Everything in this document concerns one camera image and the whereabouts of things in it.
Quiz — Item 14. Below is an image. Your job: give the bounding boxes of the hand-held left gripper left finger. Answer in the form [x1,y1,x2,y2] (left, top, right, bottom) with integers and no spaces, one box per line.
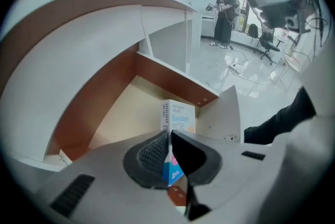
[35,130,181,224]

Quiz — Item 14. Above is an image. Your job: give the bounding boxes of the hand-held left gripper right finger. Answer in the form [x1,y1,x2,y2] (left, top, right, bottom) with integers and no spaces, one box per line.
[170,129,291,224]

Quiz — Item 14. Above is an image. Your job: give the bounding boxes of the white wooden drawer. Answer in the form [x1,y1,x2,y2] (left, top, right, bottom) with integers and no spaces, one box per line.
[44,43,245,208]

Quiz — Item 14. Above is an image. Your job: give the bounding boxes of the blue white bandage box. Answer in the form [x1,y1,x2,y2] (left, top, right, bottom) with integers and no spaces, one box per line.
[160,99,196,188]

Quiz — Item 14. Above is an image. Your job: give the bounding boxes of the person's black trousers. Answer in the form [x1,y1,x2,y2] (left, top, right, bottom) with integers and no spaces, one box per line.
[243,86,317,144]

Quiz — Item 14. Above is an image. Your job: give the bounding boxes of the white power strip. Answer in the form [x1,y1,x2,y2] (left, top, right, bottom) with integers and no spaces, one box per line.
[227,63,243,74]

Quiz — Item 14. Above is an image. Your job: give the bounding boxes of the white desk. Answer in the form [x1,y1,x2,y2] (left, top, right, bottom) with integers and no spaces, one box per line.
[0,0,203,174]

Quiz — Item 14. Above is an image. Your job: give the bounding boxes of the black office chair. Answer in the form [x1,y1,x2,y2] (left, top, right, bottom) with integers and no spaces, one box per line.
[252,30,285,66]

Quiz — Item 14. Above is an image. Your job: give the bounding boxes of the black bag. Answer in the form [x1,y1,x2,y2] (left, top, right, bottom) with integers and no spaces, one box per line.
[247,23,260,38]

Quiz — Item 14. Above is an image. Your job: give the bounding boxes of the white wire chair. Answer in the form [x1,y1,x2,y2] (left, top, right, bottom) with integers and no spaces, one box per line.
[269,52,305,93]

